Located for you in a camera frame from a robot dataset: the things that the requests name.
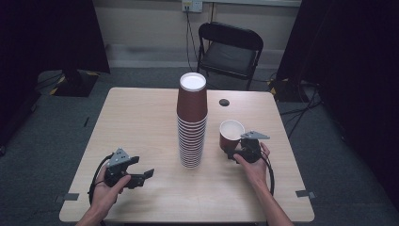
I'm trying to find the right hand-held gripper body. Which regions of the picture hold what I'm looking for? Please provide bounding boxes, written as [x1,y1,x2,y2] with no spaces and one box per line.
[240,130,271,164]

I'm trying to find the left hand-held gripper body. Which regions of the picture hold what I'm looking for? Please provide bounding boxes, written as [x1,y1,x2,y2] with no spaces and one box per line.
[104,147,131,188]

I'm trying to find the brown paper cup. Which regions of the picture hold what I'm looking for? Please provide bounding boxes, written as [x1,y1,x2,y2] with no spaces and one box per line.
[218,119,246,154]

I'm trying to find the stack of brown paper cups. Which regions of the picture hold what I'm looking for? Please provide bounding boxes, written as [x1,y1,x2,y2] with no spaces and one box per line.
[176,72,209,170]

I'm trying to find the person's right hand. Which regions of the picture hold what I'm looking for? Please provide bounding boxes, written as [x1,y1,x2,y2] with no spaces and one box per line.
[233,141,271,189]

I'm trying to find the person's left hand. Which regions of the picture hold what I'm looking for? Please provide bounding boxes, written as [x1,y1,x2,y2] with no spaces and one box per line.
[90,168,132,215]

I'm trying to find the grey tape strip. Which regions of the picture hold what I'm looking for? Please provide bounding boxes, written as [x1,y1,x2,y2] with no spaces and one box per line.
[55,192,80,203]
[295,189,316,200]

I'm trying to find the black stand base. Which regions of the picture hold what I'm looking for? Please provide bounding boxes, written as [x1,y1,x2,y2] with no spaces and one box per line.
[268,78,311,104]
[50,69,100,98]

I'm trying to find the black folding chair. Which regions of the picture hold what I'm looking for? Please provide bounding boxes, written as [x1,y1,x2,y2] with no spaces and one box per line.
[197,21,264,91]

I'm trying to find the black curtain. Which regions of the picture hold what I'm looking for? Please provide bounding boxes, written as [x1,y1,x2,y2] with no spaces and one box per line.
[276,0,399,210]
[0,0,111,149]

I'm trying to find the left hand-held gripper black cable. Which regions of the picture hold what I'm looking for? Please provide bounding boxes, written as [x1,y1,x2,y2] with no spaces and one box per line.
[88,153,114,205]

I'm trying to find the hand-held gripper black cable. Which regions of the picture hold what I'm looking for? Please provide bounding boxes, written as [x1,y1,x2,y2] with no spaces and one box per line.
[88,153,114,205]
[262,156,276,197]

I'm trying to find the right hand-held gripper black cable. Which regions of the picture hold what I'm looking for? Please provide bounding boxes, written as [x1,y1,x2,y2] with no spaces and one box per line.
[262,156,276,197]

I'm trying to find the black floor cables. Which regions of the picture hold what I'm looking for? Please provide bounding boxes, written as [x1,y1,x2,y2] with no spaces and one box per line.
[279,79,324,139]

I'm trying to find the black cable from wall socket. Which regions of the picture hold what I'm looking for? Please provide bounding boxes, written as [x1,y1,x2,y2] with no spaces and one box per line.
[185,6,200,73]

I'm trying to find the white wall socket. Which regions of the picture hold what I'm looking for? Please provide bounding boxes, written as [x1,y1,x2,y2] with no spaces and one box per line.
[182,0,203,13]

